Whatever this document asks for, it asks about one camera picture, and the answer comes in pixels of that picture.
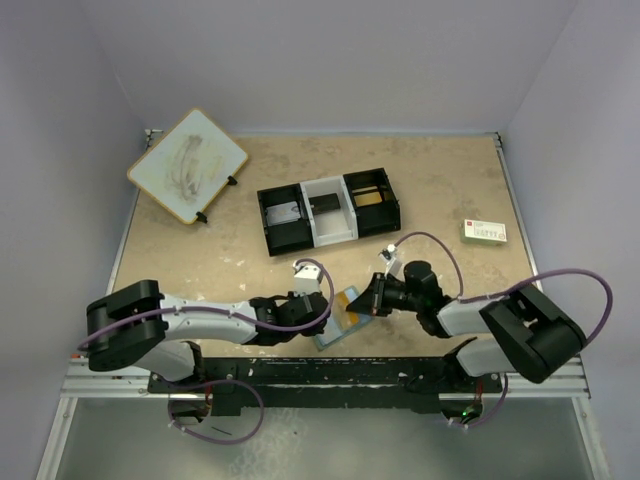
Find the black card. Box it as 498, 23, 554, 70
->
309, 193, 341, 216

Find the black bin right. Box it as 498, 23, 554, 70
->
343, 168, 401, 238

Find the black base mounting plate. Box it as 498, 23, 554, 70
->
148, 357, 502, 416

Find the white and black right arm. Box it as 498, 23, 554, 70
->
346, 261, 587, 391

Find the white card box red logo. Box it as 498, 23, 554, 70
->
460, 219, 508, 246

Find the gold credit card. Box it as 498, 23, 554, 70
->
333, 290, 369, 326

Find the white middle bin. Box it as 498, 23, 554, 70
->
300, 176, 358, 248

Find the yellow rimmed whiteboard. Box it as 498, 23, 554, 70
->
127, 108, 249, 225

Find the green leather card holder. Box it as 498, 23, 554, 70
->
313, 286, 373, 351

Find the black bin left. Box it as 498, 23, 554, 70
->
257, 183, 314, 257

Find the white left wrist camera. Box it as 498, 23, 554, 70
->
293, 260, 324, 295

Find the black bin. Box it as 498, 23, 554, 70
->
257, 183, 314, 257
343, 168, 401, 238

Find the silver VIP card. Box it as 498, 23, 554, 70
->
266, 201, 302, 226

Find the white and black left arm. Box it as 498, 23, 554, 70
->
78, 279, 335, 392

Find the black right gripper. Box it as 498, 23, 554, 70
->
347, 272, 423, 316

